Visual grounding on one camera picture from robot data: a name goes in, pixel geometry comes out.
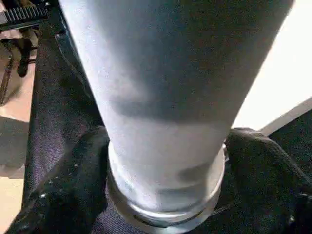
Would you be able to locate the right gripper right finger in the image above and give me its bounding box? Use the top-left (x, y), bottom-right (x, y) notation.
top-left (214, 128), bottom-right (312, 234)

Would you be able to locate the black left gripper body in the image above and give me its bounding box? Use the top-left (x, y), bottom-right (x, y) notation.
top-left (0, 0), bottom-right (57, 31)

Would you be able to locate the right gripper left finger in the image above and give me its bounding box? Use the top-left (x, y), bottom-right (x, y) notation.
top-left (12, 126), bottom-right (111, 234)

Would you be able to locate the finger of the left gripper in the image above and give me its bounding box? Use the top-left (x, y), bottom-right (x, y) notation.
top-left (54, 31), bottom-right (91, 98)

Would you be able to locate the white plastic table leg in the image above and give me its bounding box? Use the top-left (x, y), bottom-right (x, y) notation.
top-left (58, 0), bottom-right (296, 218)

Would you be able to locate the white plastic table top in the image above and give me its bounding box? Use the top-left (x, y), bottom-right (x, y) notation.
top-left (106, 0), bottom-right (312, 229)

